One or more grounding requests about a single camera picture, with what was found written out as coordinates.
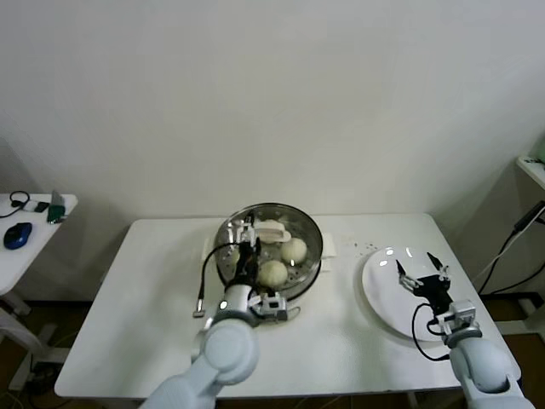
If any white electric cooker pot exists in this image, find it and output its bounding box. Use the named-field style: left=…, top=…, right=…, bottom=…
left=217, top=255, right=333, bottom=325

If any stainless steel steamer basket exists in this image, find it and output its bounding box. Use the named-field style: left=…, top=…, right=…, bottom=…
left=200, top=203, right=340, bottom=301

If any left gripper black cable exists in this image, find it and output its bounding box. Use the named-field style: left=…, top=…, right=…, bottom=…
left=192, top=242, right=239, bottom=320

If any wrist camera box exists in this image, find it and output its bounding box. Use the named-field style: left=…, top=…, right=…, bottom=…
left=250, top=291, right=301, bottom=325
left=442, top=300, right=482, bottom=337

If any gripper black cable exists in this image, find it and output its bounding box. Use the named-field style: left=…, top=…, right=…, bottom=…
left=192, top=242, right=239, bottom=320
left=410, top=302, right=450, bottom=361

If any round glass lid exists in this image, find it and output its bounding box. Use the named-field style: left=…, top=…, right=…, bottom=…
left=215, top=203, right=324, bottom=295

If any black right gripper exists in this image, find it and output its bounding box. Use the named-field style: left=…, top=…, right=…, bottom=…
left=395, top=251, right=453, bottom=313

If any black earphone cable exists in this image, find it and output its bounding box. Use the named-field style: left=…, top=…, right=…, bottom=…
left=0, top=191, right=32, bottom=219

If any white shelf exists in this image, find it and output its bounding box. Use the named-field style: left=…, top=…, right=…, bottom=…
left=514, top=156, right=545, bottom=191

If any blue computer mouse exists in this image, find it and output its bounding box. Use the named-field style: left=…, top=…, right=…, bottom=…
left=3, top=222, right=34, bottom=251

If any white round plate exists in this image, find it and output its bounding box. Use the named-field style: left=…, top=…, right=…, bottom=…
left=362, top=246, right=469, bottom=343

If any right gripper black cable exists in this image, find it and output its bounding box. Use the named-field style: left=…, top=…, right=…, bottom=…
left=410, top=302, right=450, bottom=361

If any white side table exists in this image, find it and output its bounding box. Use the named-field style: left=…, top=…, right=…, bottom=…
left=0, top=193, right=80, bottom=391

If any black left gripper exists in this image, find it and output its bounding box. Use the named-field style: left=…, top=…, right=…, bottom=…
left=227, top=209, right=263, bottom=289

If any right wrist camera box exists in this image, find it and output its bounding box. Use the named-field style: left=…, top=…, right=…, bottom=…
left=442, top=300, right=482, bottom=337

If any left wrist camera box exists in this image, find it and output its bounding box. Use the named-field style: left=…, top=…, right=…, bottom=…
left=250, top=291, right=301, bottom=325

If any green and grey tool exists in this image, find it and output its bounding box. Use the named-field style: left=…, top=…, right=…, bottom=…
left=46, top=190, right=69, bottom=225

